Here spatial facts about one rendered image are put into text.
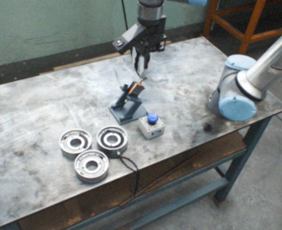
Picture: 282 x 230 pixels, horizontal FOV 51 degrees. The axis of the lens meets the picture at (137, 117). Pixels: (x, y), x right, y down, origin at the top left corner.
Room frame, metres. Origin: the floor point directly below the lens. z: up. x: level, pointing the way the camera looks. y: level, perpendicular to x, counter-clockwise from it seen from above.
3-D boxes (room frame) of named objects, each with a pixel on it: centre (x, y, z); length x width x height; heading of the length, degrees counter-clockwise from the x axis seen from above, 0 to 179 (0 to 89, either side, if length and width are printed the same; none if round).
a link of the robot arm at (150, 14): (0.85, 0.00, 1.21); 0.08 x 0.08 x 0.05
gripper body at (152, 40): (0.85, -0.01, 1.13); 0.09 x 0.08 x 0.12; 123
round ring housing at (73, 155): (0.62, 0.20, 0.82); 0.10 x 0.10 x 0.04
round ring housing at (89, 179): (0.54, 0.13, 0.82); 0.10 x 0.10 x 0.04
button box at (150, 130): (0.74, -0.06, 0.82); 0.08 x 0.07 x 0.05; 123
